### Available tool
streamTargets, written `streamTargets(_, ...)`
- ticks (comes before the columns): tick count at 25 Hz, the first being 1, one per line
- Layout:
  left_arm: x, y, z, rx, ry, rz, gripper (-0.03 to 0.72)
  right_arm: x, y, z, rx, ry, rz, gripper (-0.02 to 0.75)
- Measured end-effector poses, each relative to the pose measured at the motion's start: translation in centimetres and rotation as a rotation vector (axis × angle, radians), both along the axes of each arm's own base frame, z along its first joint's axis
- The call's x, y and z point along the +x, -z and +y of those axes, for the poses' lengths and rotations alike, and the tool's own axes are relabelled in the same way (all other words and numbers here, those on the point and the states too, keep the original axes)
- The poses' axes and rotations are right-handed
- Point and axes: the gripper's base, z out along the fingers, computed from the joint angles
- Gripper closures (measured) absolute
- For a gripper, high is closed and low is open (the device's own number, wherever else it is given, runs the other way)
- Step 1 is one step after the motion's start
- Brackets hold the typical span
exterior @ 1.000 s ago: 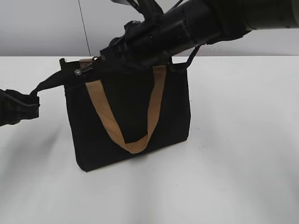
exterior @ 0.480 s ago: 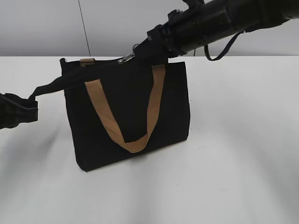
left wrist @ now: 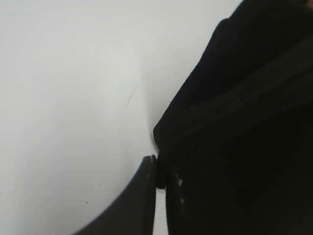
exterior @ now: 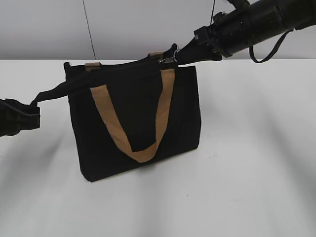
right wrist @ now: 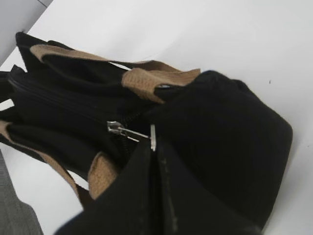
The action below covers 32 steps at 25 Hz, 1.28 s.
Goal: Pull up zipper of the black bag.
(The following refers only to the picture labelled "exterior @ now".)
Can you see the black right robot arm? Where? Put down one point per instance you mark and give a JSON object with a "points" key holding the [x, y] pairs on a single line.
{"points": [[270, 18]]}

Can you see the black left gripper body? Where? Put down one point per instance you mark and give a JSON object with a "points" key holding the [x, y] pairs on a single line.
{"points": [[15, 117]]}

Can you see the tan front bag handle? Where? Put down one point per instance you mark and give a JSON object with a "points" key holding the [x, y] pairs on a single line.
{"points": [[108, 115]]}

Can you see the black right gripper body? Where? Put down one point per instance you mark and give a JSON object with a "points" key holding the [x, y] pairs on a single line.
{"points": [[227, 35]]}

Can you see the tan rear bag handle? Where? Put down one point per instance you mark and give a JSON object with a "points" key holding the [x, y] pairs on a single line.
{"points": [[97, 65]]}

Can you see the silver zipper pull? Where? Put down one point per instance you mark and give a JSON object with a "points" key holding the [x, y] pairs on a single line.
{"points": [[167, 60]]}

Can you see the tan bag handle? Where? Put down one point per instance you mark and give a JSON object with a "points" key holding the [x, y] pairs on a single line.
{"points": [[97, 65], [108, 115]]}

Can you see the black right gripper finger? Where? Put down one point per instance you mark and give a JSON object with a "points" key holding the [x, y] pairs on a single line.
{"points": [[194, 52]]}

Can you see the black tote bag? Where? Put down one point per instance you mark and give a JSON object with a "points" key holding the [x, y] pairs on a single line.
{"points": [[134, 89]]}

